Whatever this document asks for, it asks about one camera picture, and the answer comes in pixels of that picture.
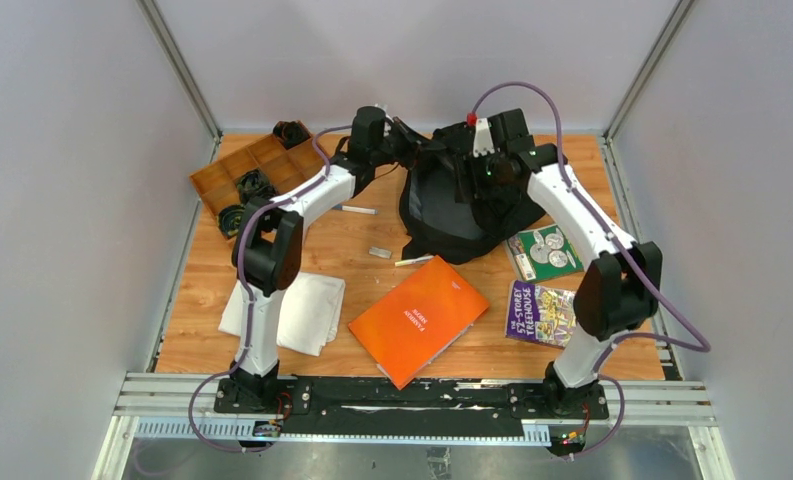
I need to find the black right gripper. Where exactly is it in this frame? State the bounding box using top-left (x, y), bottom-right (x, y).
top-left (452, 146), bottom-right (513, 205)

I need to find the black backpack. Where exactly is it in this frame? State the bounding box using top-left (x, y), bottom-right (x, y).
top-left (398, 126), bottom-right (557, 265)

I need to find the purple treehouse book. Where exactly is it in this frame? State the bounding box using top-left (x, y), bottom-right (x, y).
top-left (504, 280), bottom-right (576, 348)

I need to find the orange book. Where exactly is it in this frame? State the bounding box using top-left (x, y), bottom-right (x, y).
top-left (348, 256), bottom-right (489, 390)

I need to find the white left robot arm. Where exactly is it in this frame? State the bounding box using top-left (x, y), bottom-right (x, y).
top-left (228, 106), bottom-right (431, 413)

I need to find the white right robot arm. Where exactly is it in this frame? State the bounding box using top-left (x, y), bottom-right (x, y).
top-left (433, 109), bottom-right (663, 418)

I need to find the green sticker pack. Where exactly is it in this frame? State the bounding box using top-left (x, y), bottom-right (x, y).
top-left (504, 224), bottom-right (583, 283)

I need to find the blue white marker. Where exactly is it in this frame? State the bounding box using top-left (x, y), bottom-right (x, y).
top-left (331, 204), bottom-right (378, 215)

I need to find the rolled dark belt top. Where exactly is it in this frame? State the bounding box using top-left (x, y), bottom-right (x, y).
top-left (272, 121), bottom-right (311, 150)

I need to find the rolled dark belt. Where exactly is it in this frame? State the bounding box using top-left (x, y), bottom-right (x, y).
top-left (217, 204), bottom-right (245, 239)
top-left (236, 169), bottom-right (277, 204)
top-left (249, 189), bottom-right (279, 208)
top-left (272, 121), bottom-right (311, 150)

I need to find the yellow white pen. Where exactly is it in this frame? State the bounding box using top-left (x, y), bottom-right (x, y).
top-left (394, 255), bottom-right (435, 267)

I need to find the rolled dark belt centre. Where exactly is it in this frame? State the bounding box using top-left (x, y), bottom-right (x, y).
top-left (249, 189), bottom-right (279, 208)

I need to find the rolled dark belt middle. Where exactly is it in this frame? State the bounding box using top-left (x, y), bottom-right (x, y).
top-left (236, 169), bottom-right (277, 204)

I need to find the wooden compartment tray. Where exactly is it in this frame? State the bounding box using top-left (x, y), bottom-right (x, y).
top-left (189, 133), bottom-right (323, 249)

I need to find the rolled dark belt front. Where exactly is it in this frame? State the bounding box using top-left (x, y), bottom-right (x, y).
top-left (217, 204), bottom-right (245, 239)

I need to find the white folded cloth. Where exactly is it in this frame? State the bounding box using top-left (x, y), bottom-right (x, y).
top-left (218, 272), bottom-right (346, 356)

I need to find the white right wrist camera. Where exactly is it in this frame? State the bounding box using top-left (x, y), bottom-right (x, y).
top-left (466, 112), bottom-right (496, 158)

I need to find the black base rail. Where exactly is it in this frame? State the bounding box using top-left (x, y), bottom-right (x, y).
top-left (213, 376), bottom-right (609, 438)

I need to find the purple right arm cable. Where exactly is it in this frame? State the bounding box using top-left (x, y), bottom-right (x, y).
top-left (468, 81), bottom-right (712, 458)

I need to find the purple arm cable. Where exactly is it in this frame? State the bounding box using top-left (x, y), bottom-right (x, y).
top-left (187, 125), bottom-right (354, 455)
top-left (468, 81), bottom-right (712, 458)

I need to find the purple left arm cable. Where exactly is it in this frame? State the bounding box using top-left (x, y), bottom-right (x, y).
top-left (187, 125), bottom-right (354, 455)

